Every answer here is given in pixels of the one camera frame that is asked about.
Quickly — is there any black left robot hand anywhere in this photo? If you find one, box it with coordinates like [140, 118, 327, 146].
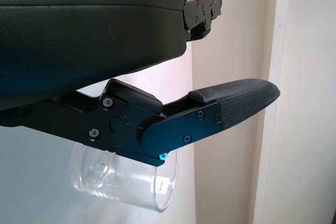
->
[0, 0, 281, 168]

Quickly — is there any clear plastic cup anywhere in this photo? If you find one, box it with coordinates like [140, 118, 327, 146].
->
[68, 142, 180, 214]

